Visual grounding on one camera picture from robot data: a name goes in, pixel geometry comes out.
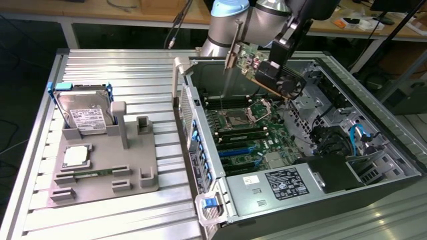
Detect grey parts rack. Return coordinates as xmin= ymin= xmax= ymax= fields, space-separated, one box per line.
xmin=45 ymin=101 xmax=161 ymax=209

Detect black plastic shroud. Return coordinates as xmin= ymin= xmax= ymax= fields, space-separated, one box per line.
xmin=295 ymin=157 xmax=367 ymax=195

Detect silver power supply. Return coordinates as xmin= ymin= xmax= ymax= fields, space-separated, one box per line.
xmin=224 ymin=162 xmax=327 ymax=217

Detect black monitor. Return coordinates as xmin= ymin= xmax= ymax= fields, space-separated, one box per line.
xmin=369 ymin=0 xmax=427 ymax=13

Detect blue expansion slot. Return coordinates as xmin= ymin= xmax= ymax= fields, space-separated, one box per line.
xmin=217 ymin=146 xmax=254 ymax=158

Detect CPU socket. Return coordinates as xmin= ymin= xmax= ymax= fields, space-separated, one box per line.
xmin=224 ymin=109 xmax=249 ymax=128

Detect white parts tray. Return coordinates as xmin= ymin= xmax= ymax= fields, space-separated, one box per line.
xmin=343 ymin=16 xmax=375 ymax=31

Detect black RAM stick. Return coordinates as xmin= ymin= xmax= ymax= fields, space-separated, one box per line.
xmin=217 ymin=132 xmax=269 ymax=144

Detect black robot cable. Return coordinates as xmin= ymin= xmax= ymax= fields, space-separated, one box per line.
xmin=236 ymin=8 xmax=253 ymax=46

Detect thin metal locking lever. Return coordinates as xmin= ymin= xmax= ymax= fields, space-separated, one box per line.
xmin=218 ymin=67 xmax=233 ymax=112

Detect black expansion slot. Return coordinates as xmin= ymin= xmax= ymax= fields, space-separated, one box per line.
xmin=224 ymin=163 xmax=264 ymax=176
xmin=221 ymin=156 xmax=260 ymax=167

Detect grey plastic case handle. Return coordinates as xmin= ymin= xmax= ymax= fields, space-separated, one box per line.
xmin=170 ymin=56 xmax=194 ymax=101
xmin=193 ymin=192 xmax=228 ymax=227

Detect blue data wire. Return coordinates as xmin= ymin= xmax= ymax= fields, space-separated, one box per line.
xmin=348 ymin=123 xmax=367 ymax=157

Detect black hanging cable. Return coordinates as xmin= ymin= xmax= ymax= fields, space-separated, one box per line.
xmin=164 ymin=0 xmax=196 ymax=50

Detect green motherboard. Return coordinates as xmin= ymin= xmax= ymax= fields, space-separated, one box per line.
xmin=202 ymin=94 xmax=301 ymax=176

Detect wooden workbench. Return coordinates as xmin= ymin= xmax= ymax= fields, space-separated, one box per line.
xmin=0 ymin=0 xmax=214 ymax=50
xmin=308 ymin=0 xmax=427 ymax=73

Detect black stand pole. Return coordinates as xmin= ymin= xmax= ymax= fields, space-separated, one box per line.
xmin=345 ymin=0 xmax=421 ymax=73

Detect grey slotted disk bay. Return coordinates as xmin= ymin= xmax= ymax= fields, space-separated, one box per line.
xmin=344 ymin=149 xmax=417 ymax=186

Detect green RAM stick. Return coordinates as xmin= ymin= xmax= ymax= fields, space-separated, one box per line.
xmin=73 ymin=169 xmax=116 ymax=177

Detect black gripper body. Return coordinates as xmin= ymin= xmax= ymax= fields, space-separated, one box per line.
xmin=288 ymin=0 xmax=341 ymax=21

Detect silver socket cover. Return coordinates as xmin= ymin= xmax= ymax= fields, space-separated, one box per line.
xmin=245 ymin=98 xmax=273 ymax=124

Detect black RAM slot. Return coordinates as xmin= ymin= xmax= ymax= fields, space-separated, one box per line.
xmin=212 ymin=126 xmax=266 ymax=132
xmin=205 ymin=98 xmax=250 ymax=103
xmin=214 ymin=130 xmax=268 ymax=137
xmin=205 ymin=101 xmax=250 ymax=106
xmin=204 ymin=96 xmax=249 ymax=101
xmin=213 ymin=128 xmax=266 ymax=135

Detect black power wire bundle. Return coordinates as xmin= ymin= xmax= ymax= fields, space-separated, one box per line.
xmin=309 ymin=124 xmax=351 ymax=156

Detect silver CPU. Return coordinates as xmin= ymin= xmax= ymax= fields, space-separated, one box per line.
xmin=62 ymin=146 xmax=92 ymax=166

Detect silver hard disk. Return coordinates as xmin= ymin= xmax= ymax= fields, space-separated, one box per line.
xmin=54 ymin=89 xmax=114 ymax=136

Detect grey coiled cable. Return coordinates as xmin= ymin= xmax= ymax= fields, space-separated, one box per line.
xmin=105 ymin=0 xmax=140 ymax=10

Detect black open PC case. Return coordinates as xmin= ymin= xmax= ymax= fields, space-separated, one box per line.
xmin=170 ymin=51 xmax=427 ymax=240

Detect silver chipset heat sink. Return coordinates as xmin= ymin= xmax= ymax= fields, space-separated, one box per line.
xmin=264 ymin=152 xmax=291 ymax=169

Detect green graphics card black cooler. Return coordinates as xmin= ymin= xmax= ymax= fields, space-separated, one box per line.
xmin=221 ymin=21 xmax=308 ymax=101

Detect metal disk bay cage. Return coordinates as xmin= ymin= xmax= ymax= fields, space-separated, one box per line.
xmin=285 ymin=59 xmax=337 ymax=126

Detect black computer mouse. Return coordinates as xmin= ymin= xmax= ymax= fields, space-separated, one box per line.
xmin=372 ymin=16 xmax=397 ymax=26

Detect blue disk caddy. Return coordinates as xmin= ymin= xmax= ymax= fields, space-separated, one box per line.
xmin=45 ymin=81 xmax=117 ymax=131

